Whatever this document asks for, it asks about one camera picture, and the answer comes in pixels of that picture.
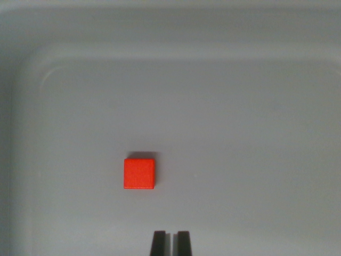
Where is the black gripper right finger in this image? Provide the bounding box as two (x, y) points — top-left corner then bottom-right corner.
(173, 230), (193, 256)

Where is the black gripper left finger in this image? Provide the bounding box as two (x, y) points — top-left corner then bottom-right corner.
(150, 230), (172, 256)

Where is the red cube block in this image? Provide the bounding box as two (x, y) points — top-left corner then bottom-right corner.
(123, 158), (156, 190)

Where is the white plastic tray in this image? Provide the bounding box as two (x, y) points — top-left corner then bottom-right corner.
(0, 0), (341, 256)

